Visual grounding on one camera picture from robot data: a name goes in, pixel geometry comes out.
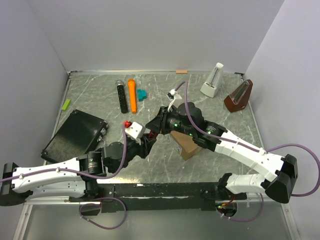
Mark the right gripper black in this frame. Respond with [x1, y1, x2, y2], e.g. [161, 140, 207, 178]
[145, 106, 195, 137]

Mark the red black utility knife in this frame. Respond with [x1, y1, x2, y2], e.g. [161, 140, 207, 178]
[148, 131, 157, 139]

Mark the brown cardboard express box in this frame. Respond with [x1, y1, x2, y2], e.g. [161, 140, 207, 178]
[165, 131, 202, 161]

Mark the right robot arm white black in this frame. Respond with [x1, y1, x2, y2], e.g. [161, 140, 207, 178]
[146, 102, 298, 204]

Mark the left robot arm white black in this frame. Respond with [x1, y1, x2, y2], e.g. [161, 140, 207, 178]
[0, 134, 157, 207]

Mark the teal plastic block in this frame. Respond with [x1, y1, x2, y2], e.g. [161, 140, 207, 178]
[137, 89, 147, 102]

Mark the orange tape piece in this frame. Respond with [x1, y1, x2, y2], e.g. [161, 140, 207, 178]
[175, 70, 188, 74]

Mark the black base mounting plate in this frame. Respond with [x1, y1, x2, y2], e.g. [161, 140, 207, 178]
[69, 182, 247, 213]

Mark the white metronome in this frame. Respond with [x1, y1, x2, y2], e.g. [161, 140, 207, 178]
[200, 62, 224, 98]

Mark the black speaker case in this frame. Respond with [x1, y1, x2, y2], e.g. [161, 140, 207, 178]
[41, 109, 109, 164]

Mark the black microphone silver head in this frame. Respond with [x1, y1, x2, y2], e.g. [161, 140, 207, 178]
[115, 80, 129, 114]

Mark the brown wooden metronome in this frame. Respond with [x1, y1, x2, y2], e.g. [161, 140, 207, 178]
[224, 79, 253, 113]

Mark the green plastic block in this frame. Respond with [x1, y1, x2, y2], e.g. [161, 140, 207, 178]
[61, 99, 71, 111]

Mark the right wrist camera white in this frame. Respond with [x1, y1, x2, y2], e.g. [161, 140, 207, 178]
[167, 89, 184, 108]

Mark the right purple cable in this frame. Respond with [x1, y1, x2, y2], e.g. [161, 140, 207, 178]
[174, 81, 320, 222]

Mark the purple cable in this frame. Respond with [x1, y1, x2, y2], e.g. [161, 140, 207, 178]
[0, 124, 129, 229]
[174, 81, 320, 222]

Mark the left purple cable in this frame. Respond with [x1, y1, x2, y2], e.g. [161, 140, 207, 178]
[0, 124, 129, 229]

